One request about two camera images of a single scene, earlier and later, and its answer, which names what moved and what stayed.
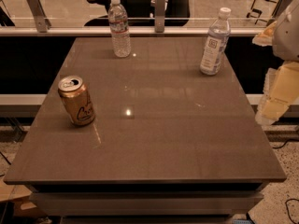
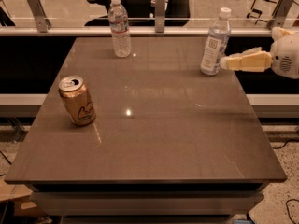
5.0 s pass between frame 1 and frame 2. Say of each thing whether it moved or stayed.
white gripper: moved
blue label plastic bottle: stayed
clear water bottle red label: stayed
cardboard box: stayed
